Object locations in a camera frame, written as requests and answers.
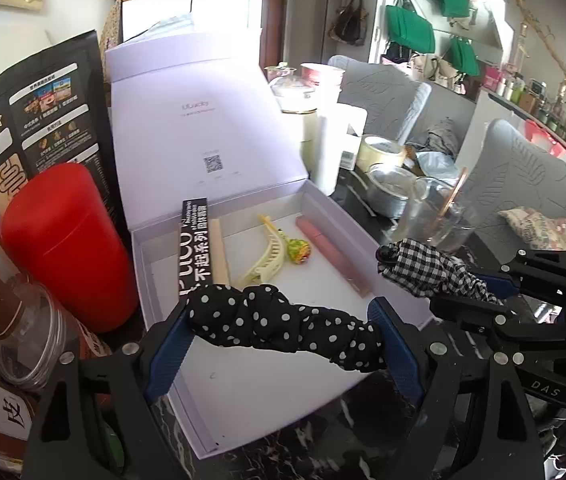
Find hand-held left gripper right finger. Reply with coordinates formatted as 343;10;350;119
365;296;554;480

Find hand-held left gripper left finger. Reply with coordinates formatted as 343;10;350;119
23;301;197;480

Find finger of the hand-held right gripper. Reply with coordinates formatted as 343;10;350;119
483;249;566;312
430;294;566;340

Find black white gingham scrunchie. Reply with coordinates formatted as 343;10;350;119
375;239;506;306

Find lavender gift box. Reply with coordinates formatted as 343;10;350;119
104;35;436;461

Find black polka dot scrunchie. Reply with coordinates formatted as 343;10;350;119
185;284;388;373

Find gold rectangular box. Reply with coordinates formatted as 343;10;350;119
210;217;234;286

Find black printed card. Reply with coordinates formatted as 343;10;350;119
175;197;214;306

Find pink lipstick tube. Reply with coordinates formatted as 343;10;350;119
295;216;374;297

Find cream hair claw clip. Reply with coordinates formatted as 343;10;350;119
235;225;286;288

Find floral cushion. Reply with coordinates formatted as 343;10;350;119
499;205;566;253

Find glass mug with cartoon print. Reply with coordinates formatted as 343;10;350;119
398;177;478;253

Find copper stirring spoon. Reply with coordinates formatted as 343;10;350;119
433;167;468;221

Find grey chair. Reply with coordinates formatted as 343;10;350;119
455;119;566;241
327;55;434;146

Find clear plastic bag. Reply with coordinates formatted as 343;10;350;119
415;150;458;178

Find red canister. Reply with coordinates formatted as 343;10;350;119
0;162;140;335

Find group of clear spice jars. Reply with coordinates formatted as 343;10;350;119
0;175;114;471

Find beige tape roll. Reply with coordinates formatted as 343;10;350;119
355;134;408;173

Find row of toiletry bottles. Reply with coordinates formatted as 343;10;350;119
483;67;566;146

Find white cylinder tube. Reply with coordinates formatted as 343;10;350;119
313;112;346;196

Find bamboo pole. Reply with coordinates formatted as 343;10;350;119
503;0;566;151

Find white jar with clear lid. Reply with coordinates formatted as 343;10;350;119
270;76;324;161

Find black snack bag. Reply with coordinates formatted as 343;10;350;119
0;30;128;241

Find stack of pink paper cups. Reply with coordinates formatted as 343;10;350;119
300;62;346;106

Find dark hanging handbag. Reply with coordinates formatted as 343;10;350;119
328;0;366;46

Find brown door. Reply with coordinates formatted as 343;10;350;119
243;0;286;68

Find white fridge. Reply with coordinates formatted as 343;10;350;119
121;0;264;68

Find black power cable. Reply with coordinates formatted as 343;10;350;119
123;0;204;43

